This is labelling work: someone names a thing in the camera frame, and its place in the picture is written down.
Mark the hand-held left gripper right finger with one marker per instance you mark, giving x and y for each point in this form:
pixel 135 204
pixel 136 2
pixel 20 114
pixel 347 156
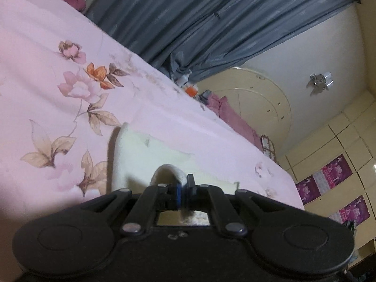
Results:
pixel 188 198

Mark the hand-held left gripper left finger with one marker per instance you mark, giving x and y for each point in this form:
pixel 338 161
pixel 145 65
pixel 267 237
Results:
pixel 176 196

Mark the pale green knitted sweater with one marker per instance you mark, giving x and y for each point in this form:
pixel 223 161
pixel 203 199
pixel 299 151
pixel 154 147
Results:
pixel 138 155

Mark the floral patterned pillow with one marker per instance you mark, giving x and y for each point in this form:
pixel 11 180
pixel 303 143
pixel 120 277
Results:
pixel 269 147

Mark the orange container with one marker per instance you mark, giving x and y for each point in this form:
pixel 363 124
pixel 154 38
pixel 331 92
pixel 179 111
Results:
pixel 191 90

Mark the white bottle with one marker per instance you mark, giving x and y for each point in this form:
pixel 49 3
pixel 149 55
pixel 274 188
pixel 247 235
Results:
pixel 184 77

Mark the cream round headboard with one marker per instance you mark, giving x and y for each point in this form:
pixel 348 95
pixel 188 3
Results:
pixel 258 100

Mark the cream wardrobe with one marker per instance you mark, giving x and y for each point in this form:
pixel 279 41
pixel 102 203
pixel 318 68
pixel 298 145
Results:
pixel 337 129

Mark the pink floral bed sheet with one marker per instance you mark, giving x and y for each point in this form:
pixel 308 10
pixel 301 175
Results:
pixel 44 73

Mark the blue window curtain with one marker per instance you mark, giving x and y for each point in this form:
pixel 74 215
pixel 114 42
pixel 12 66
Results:
pixel 205 17

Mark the glass wall lamp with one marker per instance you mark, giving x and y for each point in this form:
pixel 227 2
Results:
pixel 320 82

